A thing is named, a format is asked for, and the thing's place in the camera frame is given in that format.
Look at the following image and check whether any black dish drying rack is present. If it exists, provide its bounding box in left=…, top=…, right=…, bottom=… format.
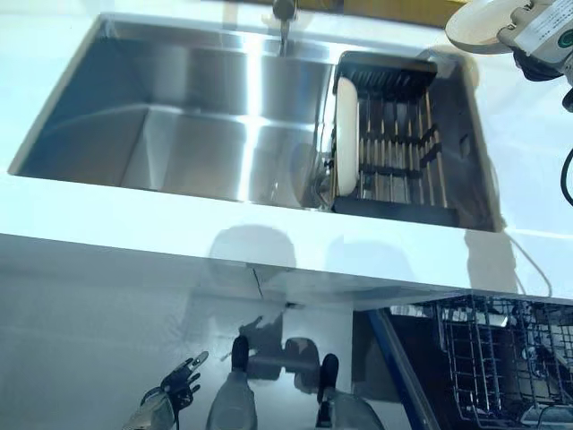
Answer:
left=330, top=50, right=456, bottom=226

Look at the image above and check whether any silver robot left leg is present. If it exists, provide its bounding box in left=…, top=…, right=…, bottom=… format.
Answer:
left=205, top=369, right=260, bottom=430

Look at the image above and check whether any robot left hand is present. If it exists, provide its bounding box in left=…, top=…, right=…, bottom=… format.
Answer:
left=158, top=351, right=210, bottom=409

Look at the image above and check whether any black robot right foot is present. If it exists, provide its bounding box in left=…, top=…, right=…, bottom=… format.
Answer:
left=318, top=353, right=340, bottom=391

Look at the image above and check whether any built-in dishwasher with open door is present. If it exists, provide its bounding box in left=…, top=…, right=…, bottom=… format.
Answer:
left=365, top=294, right=573, bottom=430

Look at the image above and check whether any cream round plate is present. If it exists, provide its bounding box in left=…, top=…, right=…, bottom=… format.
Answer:
left=332, top=76, right=360, bottom=196
left=445, top=0, right=517, bottom=55

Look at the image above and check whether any black robot left foot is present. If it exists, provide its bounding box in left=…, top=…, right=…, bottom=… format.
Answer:
left=230, top=334, right=251, bottom=374

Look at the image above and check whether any thin white cord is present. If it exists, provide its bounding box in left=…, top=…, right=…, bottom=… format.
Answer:
left=504, top=231, right=554, bottom=297

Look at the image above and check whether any chrome pull-down faucet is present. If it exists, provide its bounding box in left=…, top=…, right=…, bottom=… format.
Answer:
left=272, top=0, right=299, bottom=57

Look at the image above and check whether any silver robot right leg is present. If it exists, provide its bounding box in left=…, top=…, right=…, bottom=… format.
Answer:
left=315, top=387, right=382, bottom=430

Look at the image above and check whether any stainless steel kitchen sink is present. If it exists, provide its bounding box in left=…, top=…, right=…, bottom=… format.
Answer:
left=6, top=13, right=503, bottom=234

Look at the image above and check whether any dark wire dishwasher lower rack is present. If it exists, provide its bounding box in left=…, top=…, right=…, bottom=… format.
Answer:
left=440, top=297, right=573, bottom=430

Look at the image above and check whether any black robot foot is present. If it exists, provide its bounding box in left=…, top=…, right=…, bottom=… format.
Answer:
left=318, top=353, right=340, bottom=391
left=230, top=334, right=251, bottom=374

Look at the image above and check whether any silver robot leg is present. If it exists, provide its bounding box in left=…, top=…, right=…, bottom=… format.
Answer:
left=205, top=369, right=260, bottom=430
left=315, top=387, right=382, bottom=430

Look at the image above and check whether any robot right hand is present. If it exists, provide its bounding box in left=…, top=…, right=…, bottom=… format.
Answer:
left=496, top=0, right=573, bottom=84

